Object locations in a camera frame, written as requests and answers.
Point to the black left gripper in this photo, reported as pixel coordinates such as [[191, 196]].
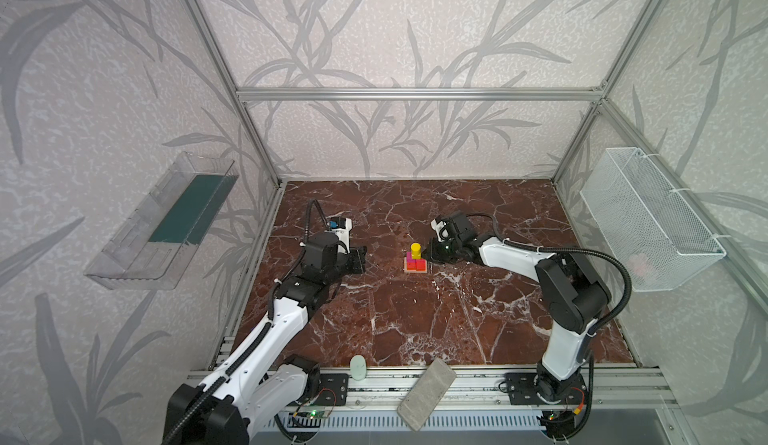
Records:
[[357, 259]]

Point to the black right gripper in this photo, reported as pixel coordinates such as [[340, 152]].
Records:
[[437, 249]]

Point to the natural wood block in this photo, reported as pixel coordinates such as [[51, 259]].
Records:
[[415, 270]]

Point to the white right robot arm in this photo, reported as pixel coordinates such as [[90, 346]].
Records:
[[575, 294]]

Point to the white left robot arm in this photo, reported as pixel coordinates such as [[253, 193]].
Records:
[[234, 402]]

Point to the pale green oval soap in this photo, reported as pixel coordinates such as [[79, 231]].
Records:
[[358, 367]]

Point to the grey stone slab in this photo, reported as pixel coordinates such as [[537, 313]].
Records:
[[419, 403]]

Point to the pink item in basket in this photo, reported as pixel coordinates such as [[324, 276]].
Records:
[[641, 266]]

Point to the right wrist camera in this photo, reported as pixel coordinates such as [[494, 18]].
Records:
[[455, 227]]

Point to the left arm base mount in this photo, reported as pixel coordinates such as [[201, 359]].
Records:
[[331, 390]]

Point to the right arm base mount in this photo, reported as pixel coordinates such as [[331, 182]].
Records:
[[541, 388]]

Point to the white wire basket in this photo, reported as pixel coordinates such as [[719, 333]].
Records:
[[638, 210]]

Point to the clear plastic wall bin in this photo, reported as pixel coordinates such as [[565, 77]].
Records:
[[158, 241]]

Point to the aluminium horizontal frame bar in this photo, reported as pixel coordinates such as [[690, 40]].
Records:
[[254, 94]]

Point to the left back frame post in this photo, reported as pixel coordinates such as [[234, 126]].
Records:
[[206, 35]]

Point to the aluminium frame post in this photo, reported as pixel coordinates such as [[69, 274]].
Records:
[[648, 14]]

